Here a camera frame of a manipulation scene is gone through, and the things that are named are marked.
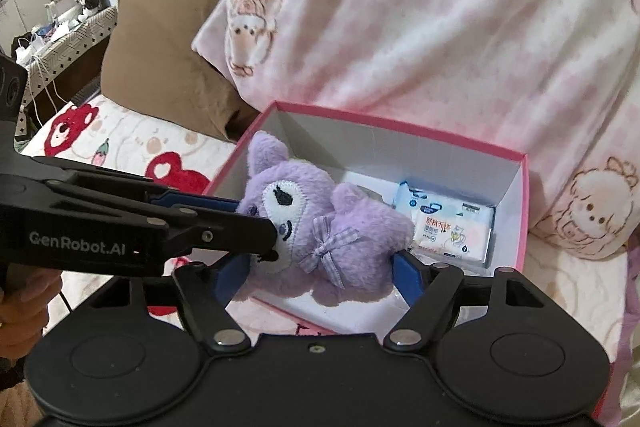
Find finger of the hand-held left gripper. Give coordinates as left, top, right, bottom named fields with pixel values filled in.
left=32, top=155, right=242, bottom=220
left=47, top=179, right=280, bottom=264

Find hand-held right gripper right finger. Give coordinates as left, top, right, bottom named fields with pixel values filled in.
left=383, top=249, right=550, bottom=351

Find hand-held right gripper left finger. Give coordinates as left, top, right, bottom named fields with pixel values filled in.
left=126, top=253, right=252, bottom=351

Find white orange tissue packet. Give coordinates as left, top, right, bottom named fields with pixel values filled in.
left=409, top=202, right=497, bottom=266

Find purple plush toy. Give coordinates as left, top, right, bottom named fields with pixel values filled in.
left=234, top=130, right=417, bottom=308

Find pink cardboard box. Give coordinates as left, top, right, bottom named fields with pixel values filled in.
left=200, top=100, right=530, bottom=339

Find person's left hand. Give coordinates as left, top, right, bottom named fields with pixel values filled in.
left=0, top=266, right=64, bottom=361

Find blue tissue packet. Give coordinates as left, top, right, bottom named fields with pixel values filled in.
left=392, top=180, right=497, bottom=220

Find red bear print bed sheet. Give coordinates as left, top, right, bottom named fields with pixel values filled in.
left=19, top=93, right=640, bottom=427

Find brown pillow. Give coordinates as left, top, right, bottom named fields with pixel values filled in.
left=99, top=0, right=262, bottom=144

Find side table with patterned cloth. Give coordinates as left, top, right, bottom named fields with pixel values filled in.
left=24, top=5, right=120, bottom=120

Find pink white cartoon blanket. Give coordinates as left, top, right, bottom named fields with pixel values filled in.
left=192, top=0, right=640, bottom=254

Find white cables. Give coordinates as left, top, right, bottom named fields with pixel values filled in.
left=12, top=32, right=63, bottom=108

